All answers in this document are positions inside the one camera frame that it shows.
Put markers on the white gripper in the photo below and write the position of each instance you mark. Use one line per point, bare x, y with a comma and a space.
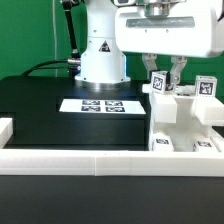
190, 30

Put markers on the white tagged cube nut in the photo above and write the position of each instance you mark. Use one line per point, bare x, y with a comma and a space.
158, 81
205, 86

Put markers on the white chair seat part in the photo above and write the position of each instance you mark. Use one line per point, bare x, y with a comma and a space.
182, 133

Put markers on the white short tagged block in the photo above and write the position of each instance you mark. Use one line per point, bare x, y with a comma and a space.
162, 143

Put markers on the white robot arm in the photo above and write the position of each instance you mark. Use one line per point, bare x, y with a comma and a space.
103, 62

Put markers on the white tagged flat board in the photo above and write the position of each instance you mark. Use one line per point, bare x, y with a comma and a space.
101, 106

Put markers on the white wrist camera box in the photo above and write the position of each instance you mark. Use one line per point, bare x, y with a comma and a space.
124, 2

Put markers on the white fence frame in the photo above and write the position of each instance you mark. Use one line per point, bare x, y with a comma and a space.
104, 163

